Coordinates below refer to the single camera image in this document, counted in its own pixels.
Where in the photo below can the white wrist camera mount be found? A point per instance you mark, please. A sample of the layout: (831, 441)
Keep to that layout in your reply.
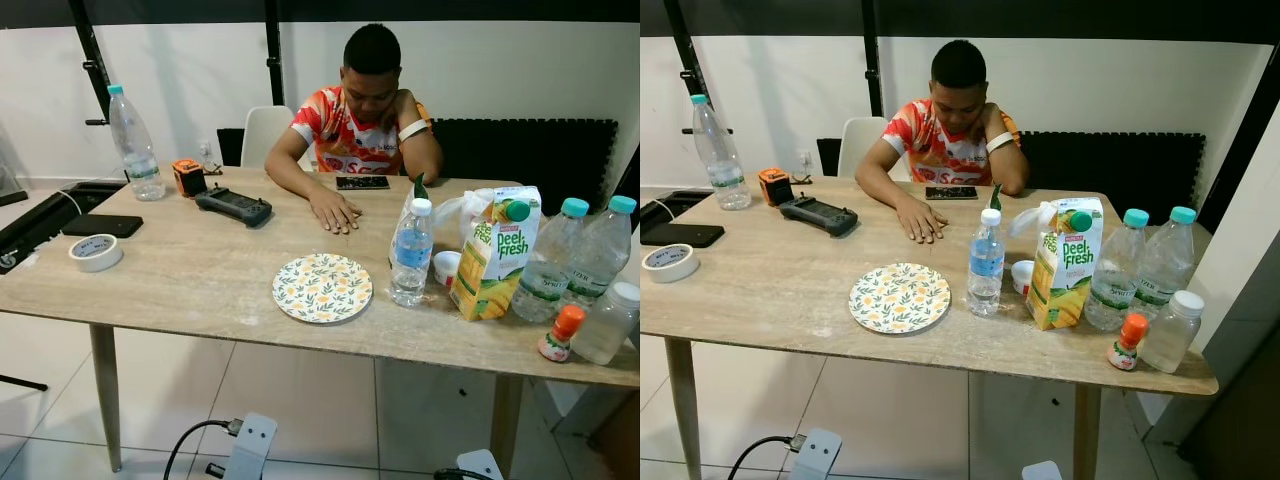
(248, 445)
(1042, 471)
(812, 455)
(480, 467)

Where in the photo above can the black handheld controller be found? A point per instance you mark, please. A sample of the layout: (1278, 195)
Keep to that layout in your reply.
(235, 208)
(820, 216)

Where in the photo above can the small water bottle blue label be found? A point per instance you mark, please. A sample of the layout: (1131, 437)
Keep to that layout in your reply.
(985, 265)
(411, 255)

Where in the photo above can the man in orange patterned shirt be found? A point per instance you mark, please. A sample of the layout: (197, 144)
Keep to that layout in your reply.
(360, 130)
(950, 140)

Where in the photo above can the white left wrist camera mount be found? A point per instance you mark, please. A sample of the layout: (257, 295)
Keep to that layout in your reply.
(248, 445)
(812, 455)

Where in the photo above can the black tray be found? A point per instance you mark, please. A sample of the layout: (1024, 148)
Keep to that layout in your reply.
(675, 205)
(40, 215)

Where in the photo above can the wooden table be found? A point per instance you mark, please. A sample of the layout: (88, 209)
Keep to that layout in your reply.
(682, 400)
(105, 400)

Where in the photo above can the small white cup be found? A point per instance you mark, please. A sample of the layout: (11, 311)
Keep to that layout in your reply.
(1022, 276)
(445, 268)

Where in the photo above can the black smartphone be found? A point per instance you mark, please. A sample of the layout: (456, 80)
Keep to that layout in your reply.
(362, 182)
(951, 193)

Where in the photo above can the orange black device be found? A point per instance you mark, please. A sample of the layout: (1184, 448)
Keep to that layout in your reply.
(773, 187)
(188, 178)

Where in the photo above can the dark brown cabinet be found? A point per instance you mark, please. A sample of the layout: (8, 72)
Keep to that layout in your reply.
(620, 440)
(1240, 420)

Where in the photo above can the black flat case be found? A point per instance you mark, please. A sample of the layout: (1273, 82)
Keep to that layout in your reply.
(685, 236)
(102, 225)

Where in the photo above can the white chair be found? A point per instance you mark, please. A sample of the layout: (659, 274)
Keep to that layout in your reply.
(265, 135)
(860, 145)

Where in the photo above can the black stand leg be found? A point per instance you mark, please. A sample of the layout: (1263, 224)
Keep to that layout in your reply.
(20, 382)

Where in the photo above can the water bottle teal cap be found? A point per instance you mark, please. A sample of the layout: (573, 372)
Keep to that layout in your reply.
(1170, 260)
(605, 250)
(1112, 285)
(548, 270)

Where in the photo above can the black frame beam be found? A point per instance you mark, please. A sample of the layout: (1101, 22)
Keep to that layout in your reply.
(630, 175)
(1240, 140)

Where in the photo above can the black stand pole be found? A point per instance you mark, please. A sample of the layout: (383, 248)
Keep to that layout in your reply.
(685, 55)
(88, 55)
(272, 50)
(871, 60)

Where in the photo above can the white tape roll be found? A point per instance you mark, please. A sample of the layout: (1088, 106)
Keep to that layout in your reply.
(78, 259)
(652, 271)

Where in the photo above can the tall clear bottle blue cap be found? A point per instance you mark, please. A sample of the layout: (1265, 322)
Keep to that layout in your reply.
(722, 168)
(138, 160)

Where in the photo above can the frosted bottle white cap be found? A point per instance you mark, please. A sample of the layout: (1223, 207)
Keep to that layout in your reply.
(605, 330)
(1170, 340)

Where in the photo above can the white wall socket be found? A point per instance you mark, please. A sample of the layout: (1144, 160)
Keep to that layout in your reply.
(206, 150)
(805, 160)

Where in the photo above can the floral patterned plate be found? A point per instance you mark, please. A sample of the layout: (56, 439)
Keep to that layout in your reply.
(322, 288)
(900, 298)

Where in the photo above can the yellow green juice carton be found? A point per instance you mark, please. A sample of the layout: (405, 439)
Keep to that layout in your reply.
(490, 270)
(1065, 280)

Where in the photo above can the clear white plastic bag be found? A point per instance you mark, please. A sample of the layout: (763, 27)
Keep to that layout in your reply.
(1035, 215)
(465, 210)

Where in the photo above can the small bottle orange cap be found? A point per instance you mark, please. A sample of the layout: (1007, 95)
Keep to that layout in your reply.
(1128, 345)
(562, 335)

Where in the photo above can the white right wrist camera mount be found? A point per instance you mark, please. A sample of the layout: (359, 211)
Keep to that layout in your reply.
(1042, 471)
(480, 467)

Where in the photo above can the green leaf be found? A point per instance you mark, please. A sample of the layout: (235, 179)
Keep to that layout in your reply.
(996, 197)

